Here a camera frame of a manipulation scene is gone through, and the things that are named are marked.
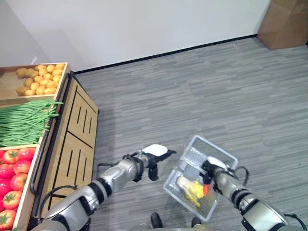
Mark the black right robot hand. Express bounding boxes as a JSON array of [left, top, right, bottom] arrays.
[[200, 155, 228, 185]]

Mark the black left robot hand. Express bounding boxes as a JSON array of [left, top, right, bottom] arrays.
[[141, 143, 177, 181]]

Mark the clear plastic basket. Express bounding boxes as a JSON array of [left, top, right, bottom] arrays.
[[163, 135, 239, 222]]

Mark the pale yellow napa cabbage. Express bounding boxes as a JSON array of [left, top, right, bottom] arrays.
[[177, 175, 205, 207]]

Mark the dark left robot foot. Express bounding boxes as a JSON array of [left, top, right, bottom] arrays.
[[151, 212, 162, 228]]

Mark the silver robot torso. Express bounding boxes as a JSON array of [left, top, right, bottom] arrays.
[[138, 223, 207, 231]]

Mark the wooden produce display stand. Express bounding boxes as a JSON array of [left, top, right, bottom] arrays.
[[0, 62, 100, 231]]

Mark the green long beans pile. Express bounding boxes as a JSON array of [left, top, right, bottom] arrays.
[[0, 100, 64, 148]]

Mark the brown cardboard box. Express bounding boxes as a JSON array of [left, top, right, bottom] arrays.
[[257, 0, 308, 51]]

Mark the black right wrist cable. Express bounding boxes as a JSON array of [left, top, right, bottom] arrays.
[[234, 166, 250, 187]]

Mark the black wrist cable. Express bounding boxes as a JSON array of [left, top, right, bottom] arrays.
[[234, 166, 250, 187], [97, 154, 139, 174]]

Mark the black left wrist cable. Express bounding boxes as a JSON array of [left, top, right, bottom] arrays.
[[97, 154, 139, 174]]

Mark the black right upper arm cable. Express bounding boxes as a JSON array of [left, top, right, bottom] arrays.
[[283, 213, 308, 229]]

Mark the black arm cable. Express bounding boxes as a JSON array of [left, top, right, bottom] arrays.
[[38, 184, 78, 217], [283, 213, 308, 229]]

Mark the black wall baseboard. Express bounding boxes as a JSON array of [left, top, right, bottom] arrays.
[[73, 35, 258, 73]]

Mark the black left upper arm cable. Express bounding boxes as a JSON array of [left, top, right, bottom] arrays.
[[38, 184, 78, 217]]

